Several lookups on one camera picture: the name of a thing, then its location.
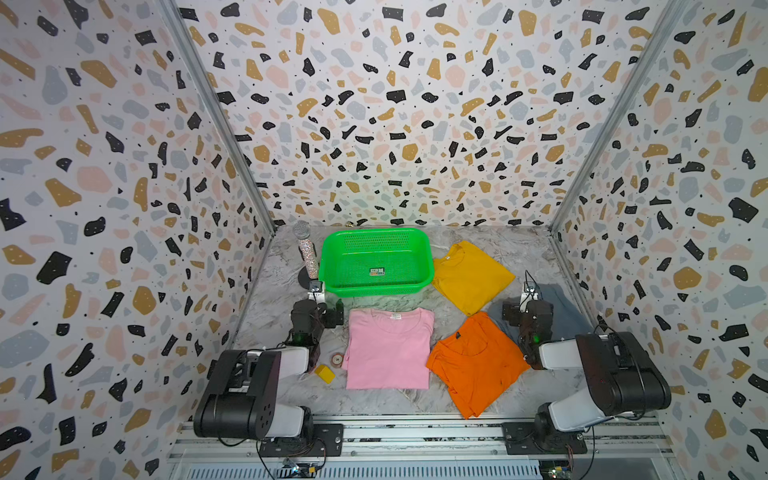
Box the pink t-shirt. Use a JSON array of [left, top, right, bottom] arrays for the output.
[[342, 308, 435, 390]]

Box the circuit board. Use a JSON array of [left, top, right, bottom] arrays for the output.
[[539, 460, 573, 480], [281, 458, 322, 479]]

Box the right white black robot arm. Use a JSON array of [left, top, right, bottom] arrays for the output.
[[501, 287, 671, 454]]

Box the grey t-shirt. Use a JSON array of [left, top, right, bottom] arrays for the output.
[[487, 284, 593, 344]]

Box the green plastic basket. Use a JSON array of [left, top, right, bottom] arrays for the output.
[[319, 228, 434, 298]]

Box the yellow block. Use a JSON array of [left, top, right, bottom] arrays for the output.
[[314, 365, 336, 384]]

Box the orange t-shirt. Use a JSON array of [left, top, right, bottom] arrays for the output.
[[426, 312, 530, 419]]

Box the yellow t-shirt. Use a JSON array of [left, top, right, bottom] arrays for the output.
[[432, 241, 515, 316]]

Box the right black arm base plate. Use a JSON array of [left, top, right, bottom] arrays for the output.
[[501, 422, 588, 455]]

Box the small round tape roll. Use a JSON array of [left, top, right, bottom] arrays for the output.
[[331, 353, 344, 368]]

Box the left circuit board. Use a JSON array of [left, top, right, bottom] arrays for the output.
[[281, 458, 322, 479]]

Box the right circuit board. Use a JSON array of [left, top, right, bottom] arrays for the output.
[[539, 460, 573, 480]]

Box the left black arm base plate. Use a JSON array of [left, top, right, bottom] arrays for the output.
[[258, 423, 344, 458]]

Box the aluminium rail frame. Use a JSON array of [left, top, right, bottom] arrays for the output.
[[169, 414, 684, 479]]

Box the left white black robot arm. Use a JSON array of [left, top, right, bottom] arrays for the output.
[[193, 280, 344, 455]]

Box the sprinkle-filled clear bottle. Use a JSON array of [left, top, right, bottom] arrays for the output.
[[292, 221, 322, 293]]

